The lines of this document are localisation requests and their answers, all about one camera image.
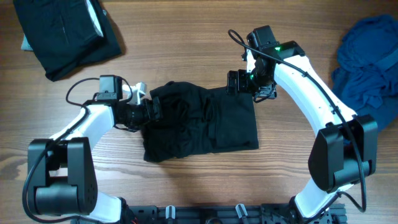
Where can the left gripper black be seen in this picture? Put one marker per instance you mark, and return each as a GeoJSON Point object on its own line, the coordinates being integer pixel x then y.
{"type": "Point", "coordinates": [147, 116]}

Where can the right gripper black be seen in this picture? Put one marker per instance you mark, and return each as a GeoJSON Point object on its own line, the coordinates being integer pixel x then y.
{"type": "Point", "coordinates": [270, 91]}

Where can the black t-shirt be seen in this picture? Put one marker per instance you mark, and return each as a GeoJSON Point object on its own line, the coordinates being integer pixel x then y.
{"type": "Point", "coordinates": [197, 120]}

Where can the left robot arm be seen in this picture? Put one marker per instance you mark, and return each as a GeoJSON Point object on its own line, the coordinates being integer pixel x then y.
{"type": "Point", "coordinates": [61, 183]}

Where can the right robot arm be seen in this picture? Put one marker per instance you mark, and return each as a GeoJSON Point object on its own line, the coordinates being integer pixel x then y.
{"type": "Point", "coordinates": [345, 149]}

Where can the blue garment pile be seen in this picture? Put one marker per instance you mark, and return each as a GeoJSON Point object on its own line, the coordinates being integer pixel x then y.
{"type": "Point", "coordinates": [366, 79]}

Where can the folded black garment stack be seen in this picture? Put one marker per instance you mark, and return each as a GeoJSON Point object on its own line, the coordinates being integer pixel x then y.
{"type": "Point", "coordinates": [66, 34]}

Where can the folded grey garment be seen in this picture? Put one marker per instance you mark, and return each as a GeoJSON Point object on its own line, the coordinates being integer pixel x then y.
{"type": "Point", "coordinates": [25, 45]}

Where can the black mounting rail base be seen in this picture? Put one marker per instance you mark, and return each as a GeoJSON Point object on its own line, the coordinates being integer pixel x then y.
{"type": "Point", "coordinates": [265, 214]}

